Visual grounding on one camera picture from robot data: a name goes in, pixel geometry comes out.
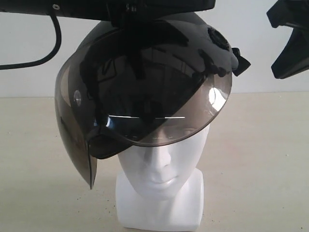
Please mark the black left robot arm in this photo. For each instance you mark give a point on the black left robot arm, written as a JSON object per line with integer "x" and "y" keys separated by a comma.
{"x": 81, "y": 9}

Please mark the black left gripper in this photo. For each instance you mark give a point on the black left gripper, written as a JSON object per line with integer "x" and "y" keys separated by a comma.
{"x": 134, "y": 35}

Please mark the white mannequin head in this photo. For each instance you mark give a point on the white mannequin head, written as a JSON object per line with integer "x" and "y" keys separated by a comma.
{"x": 160, "y": 188}

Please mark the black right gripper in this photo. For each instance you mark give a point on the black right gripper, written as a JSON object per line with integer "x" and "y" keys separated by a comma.
{"x": 294, "y": 58}

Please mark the black helmet with tinted visor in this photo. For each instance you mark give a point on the black helmet with tinted visor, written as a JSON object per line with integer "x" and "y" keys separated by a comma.
{"x": 102, "y": 109}

